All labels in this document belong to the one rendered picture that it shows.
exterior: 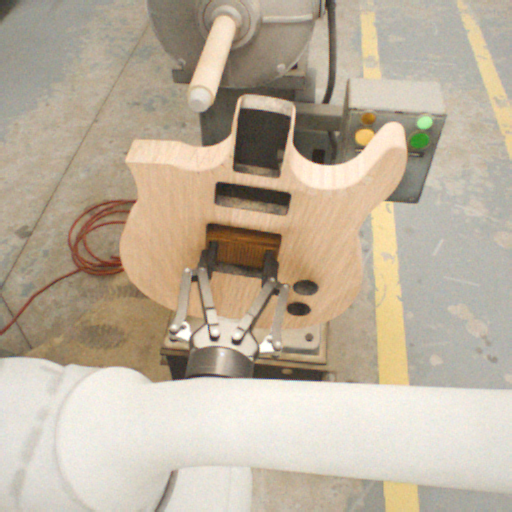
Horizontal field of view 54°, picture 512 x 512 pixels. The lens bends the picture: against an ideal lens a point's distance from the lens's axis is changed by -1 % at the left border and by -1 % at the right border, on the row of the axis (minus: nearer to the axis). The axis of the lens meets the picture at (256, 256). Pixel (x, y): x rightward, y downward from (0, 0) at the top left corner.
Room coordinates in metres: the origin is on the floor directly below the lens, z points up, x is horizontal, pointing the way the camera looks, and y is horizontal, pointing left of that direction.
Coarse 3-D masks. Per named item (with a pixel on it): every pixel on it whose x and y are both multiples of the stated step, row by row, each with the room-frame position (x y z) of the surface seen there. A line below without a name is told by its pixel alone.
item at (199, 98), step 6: (192, 90) 0.52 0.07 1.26; (198, 90) 0.52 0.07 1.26; (204, 90) 0.52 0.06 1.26; (192, 96) 0.51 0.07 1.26; (198, 96) 0.51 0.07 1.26; (204, 96) 0.51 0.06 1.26; (192, 102) 0.50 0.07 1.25; (198, 102) 0.50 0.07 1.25; (204, 102) 0.50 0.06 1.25; (192, 108) 0.50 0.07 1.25; (198, 108) 0.50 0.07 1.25; (204, 108) 0.50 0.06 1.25
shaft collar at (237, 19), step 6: (222, 6) 0.72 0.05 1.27; (228, 6) 0.72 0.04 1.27; (216, 12) 0.70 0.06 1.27; (222, 12) 0.70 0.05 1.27; (228, 12) 0.70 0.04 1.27; (234, 12) 0.71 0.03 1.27; (210, 18) 0.72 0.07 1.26; (234, 18) 0.70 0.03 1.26; (240, 18) 0.71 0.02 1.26; (210, 24) 0.70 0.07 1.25; (240, 24) 0.70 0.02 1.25; (210, 30) 0.70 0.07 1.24; (240, 30) 0.70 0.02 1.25; (234, 36) 0.70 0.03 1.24
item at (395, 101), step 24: (360, 96) 0.73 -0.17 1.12; (384, 96) 0.73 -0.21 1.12; (408, 96) 0.73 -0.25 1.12; (432, 96) 0.74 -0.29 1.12; (384, 120) 0.69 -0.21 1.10; (408, 120) 0.69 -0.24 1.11; (336, 144) 0.85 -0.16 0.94; (360, 144) 0.69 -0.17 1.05; (408, 144) 0.68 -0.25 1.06; (432, 144) 0.68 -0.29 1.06; (408, 168) 0.69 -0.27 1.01; (408, 192) 0.68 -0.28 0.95
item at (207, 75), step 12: (216, 24) 0.68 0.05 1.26; (228, 24) 0.68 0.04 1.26; (216, 36) 0.64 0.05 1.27; (228, 36) 0.65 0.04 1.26; (204, 48) 0.62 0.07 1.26; (216, 48) 0.61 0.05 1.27; (228, 48) 0.64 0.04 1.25; (204, 60) 0.58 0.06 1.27; (216, 60) 0.58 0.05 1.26; (204, 72) 0.55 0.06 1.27; (216, 72) 0.56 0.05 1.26; (192, 84) 0.53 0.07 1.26; (204, 84) 0.52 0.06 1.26; (216, 84) 0.54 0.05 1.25
